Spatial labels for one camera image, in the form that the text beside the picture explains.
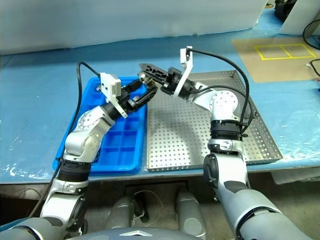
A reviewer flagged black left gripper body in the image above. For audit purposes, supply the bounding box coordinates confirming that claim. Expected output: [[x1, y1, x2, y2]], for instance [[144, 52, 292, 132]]
[[116, 87, 141, 113]]

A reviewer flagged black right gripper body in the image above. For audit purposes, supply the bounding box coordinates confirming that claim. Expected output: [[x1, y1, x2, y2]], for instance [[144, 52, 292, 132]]
[[161, 66, 183, 96]]

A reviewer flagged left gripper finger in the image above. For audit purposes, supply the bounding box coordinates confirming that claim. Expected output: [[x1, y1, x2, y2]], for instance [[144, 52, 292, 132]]
[[122, 76, 148, 95], [136, 87, 158, 108]]

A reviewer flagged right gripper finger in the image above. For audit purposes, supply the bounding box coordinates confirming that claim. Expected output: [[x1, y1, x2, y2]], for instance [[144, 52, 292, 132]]
[[138, 62, 171, 85]]

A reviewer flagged blue compartment tray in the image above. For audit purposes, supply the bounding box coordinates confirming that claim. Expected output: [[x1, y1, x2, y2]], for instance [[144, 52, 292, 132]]
[[51, 76, 148, 175]]

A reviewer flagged perforated metal tray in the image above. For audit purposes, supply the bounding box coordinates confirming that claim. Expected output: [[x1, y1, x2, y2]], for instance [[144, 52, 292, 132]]
[[144, 70, 284, 173]]

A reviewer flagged white backdrop board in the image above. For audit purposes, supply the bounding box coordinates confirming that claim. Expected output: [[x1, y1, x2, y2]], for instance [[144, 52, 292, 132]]
[[0, 0, 270, 57]]

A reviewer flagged brown cardboard mat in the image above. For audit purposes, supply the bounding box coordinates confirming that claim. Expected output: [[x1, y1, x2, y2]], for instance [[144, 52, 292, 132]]
[[231, 37, 320, 83]]

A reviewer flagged gray left robot leg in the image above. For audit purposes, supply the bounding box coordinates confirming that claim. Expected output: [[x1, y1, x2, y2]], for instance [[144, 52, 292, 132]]
[[109, 196, 137, 230]]

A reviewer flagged gray robot leg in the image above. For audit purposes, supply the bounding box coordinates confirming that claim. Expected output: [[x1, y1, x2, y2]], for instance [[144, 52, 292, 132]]
[[109, 196, 137, 230], [176, 191, 208, 240]]

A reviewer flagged gray right robot leg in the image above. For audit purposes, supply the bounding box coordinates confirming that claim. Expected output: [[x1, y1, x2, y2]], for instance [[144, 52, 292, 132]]
[[176, 191, 208, 240]]

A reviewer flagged gray robot torso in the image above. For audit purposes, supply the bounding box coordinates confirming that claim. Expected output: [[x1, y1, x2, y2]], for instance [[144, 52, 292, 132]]
[[86, 226, 208, 240]]

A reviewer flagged black bag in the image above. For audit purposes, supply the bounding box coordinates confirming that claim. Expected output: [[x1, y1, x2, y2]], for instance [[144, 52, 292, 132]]
[[273, 0, 296, 21]]

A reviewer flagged white standing panel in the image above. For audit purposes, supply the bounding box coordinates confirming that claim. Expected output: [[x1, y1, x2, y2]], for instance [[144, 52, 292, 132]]
[[279, 0, 320, 36]]

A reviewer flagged translucent plastic bin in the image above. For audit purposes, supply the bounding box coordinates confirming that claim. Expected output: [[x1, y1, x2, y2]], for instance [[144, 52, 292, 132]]
[[271, 169, 320, 186]]

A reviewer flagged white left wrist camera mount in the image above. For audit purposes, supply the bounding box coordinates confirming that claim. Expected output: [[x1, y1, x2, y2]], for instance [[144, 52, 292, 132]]
[[99, 72, 129, 119]]

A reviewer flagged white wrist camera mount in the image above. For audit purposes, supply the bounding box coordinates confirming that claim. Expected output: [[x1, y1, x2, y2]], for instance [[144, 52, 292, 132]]
[[99, 72, 129, 119], [174, 45, 195, 98]]

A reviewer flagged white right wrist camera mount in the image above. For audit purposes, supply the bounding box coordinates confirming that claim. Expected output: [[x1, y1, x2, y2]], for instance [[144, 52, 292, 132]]
[[174, 45, 195, 98]]

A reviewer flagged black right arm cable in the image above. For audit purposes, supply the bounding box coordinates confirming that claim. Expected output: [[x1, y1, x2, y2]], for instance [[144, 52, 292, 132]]
[[188, 49, 252, 138]]

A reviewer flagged thin white wire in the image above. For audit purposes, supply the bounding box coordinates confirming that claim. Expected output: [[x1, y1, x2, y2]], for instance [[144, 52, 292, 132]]
[[133, 190, 161, 226]]

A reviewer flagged black cable loop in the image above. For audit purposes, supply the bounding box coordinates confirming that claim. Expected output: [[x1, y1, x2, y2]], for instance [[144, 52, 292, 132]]
[[302, 19, 320, 50]]

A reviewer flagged thin black cable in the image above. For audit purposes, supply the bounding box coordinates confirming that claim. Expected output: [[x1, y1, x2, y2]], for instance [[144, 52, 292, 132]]
[[308, 58, 320, 78]]

